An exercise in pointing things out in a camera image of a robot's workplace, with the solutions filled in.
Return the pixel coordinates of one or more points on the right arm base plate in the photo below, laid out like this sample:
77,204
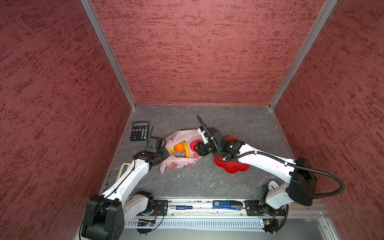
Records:
255,208

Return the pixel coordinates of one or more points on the left aluminium corner post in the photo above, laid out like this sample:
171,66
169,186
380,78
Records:
96,24

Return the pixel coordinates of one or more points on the red flower-shaped plastic bowl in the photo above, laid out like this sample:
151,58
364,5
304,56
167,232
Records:
230,167

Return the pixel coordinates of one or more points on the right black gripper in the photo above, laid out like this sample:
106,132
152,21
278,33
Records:
201,150

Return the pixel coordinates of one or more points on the fake orange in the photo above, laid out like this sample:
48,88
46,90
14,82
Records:
180,147

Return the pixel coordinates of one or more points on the cream yellow calculator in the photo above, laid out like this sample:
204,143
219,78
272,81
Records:
124,167

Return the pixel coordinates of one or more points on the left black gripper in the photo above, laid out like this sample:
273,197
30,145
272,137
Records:
165,153

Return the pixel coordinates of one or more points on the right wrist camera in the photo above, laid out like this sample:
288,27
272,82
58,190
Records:
205,135

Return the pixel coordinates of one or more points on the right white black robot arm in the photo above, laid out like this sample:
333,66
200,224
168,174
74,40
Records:
300,179

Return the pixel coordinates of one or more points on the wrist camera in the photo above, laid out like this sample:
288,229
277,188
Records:
155,145
205,135

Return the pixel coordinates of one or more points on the black calculator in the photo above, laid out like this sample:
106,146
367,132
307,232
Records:
140,131

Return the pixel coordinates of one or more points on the fake red apple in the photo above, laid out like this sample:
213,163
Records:
194,145

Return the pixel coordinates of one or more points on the blue marker pen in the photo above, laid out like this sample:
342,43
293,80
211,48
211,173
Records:
180,207

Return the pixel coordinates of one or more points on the aluminium corner post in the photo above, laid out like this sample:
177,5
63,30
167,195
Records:
318,24
96,24

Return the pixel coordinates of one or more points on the fake yellow banana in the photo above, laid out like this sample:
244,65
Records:
184,154

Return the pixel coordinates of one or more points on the pink plastic bag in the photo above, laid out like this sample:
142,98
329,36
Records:
176,137

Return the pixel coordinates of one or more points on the white analog clock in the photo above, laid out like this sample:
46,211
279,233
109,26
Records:
271,185

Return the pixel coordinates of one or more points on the right aluminium corner post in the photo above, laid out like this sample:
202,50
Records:
318,24

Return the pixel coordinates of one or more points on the perforated metal front rail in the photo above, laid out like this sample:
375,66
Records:
248,225

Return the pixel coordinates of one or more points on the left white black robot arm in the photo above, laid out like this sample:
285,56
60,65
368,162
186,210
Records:
107,214

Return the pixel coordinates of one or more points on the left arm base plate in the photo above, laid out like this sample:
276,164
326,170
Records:
161,207

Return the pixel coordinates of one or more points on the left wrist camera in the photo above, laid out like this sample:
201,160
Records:
155,145

